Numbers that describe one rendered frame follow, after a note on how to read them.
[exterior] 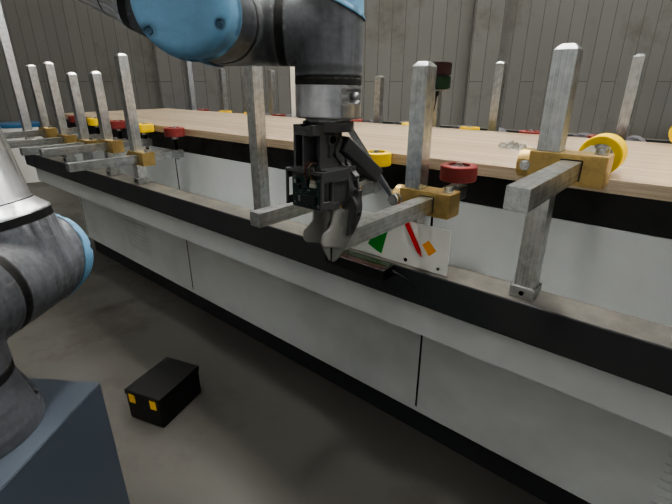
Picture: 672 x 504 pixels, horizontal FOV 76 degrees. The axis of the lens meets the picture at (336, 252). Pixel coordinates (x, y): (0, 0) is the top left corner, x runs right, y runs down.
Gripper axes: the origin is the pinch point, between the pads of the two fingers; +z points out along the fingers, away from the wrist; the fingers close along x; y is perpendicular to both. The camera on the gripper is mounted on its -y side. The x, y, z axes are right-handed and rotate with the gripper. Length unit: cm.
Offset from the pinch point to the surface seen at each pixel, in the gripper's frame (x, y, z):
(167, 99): -446, -222, -14
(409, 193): -4.1, -28.2, -4.3
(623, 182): 30, -49, -8
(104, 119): -152, -30, -12
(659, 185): 36, -49, -9
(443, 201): 3.7, -28.2, -3.9
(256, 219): -24.4, -4.1, 0.4
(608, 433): 39, -52, 49
